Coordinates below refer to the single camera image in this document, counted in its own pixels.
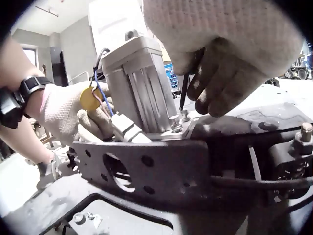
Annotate person's right hand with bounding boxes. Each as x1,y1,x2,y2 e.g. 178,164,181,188
143,0,306,118

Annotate person's left hand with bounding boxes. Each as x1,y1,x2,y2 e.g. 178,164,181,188
39,82,116,148

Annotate person's right fingers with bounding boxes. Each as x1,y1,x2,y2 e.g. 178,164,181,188
187,37,268,118

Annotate person's left fingers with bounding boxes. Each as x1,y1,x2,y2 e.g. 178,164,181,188
77,82,116,144

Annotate person's right thumb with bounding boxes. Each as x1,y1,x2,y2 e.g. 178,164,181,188
169,39,206,76

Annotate black hex key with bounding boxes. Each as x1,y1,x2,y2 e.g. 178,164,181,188
179,71,194,111

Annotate grey ribbed motor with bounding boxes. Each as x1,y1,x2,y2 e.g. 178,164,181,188
100,29,182,140

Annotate blue crate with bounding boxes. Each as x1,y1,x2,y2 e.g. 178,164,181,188
164,62,182,97

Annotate yellow disc capacitor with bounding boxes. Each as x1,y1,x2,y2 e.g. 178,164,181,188
79,87,103,112

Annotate silver bolt with washer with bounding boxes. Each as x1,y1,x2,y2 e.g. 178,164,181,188
170,115,181,130
180,109,191,124

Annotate dark cabinet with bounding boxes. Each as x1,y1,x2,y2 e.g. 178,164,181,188
50,46,69,81

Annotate black wrist band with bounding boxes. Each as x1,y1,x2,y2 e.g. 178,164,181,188
0,76,53,129

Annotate white appliance housing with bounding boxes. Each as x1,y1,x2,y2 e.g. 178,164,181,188
88,0,153,55

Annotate dark perforated metal plate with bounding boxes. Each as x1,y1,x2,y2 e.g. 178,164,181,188
72,140,209,205

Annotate window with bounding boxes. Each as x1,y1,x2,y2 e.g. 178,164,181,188
22,48,37,68

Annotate small silver fitting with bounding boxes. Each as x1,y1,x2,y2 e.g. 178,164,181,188
73,211,103,229

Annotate large bolt with nut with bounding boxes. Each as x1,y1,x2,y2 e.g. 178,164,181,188
293,122,313,153

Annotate blue and red wires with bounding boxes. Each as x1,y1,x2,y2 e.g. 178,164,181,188
90,49,115,117

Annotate white cable connector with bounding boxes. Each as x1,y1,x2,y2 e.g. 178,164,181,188
111,113,152,144

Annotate black machine frame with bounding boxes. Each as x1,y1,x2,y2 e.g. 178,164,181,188
15,84,313,235

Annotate black cable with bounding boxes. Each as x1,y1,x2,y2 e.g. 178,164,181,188
210,175,313,192

